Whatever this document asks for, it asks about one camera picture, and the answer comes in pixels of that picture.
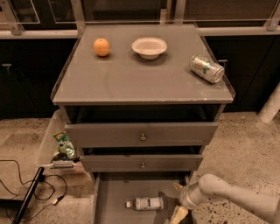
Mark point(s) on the grey bottom drawer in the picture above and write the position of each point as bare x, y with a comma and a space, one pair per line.
113, 190

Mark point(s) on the grey middle drawer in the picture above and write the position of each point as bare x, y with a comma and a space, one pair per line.
141, 163

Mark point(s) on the grey drawer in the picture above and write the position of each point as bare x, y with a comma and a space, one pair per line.
113, 190
104, 135
141, 163

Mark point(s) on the green chip bag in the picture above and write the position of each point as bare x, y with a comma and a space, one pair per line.
66, 150

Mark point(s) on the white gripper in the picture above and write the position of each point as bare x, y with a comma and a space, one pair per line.
185, 196

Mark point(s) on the grey top drawer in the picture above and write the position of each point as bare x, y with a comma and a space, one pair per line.
104, 135

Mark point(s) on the grey drawer cabinet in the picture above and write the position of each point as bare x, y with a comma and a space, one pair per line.
124, 88

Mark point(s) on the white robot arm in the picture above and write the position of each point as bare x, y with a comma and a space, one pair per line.
211, 188

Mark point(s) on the clear plastic water bottle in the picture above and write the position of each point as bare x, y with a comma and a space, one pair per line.
145, 204

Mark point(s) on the green soda can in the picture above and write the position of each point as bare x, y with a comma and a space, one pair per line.
206, 68

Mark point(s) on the white paper bowl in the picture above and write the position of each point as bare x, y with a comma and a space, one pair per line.
149, 48

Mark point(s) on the metal railing frame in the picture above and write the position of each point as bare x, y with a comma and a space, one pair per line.
212, 17

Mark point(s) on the orange fruit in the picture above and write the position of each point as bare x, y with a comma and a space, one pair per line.
101, 47

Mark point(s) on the clear plastic storage bin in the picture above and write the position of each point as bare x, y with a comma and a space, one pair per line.
49, 148

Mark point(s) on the black flat bar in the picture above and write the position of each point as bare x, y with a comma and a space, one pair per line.
27, 198

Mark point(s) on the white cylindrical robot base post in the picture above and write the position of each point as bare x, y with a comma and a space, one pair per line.
271, 106

